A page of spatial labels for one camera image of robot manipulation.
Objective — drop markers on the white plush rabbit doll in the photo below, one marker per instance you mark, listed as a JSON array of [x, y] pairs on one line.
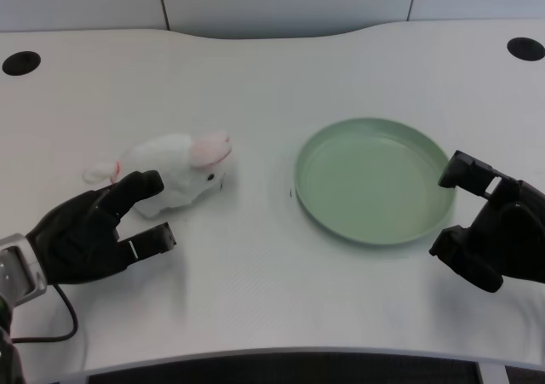
[[170, 175]]

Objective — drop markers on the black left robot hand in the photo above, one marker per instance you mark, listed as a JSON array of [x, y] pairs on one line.
[[81, 235]]

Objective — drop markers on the green round plate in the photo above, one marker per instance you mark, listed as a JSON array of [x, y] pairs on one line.
[[372, 184]]

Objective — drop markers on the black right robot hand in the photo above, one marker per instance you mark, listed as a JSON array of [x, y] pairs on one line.
[[502, 226]]

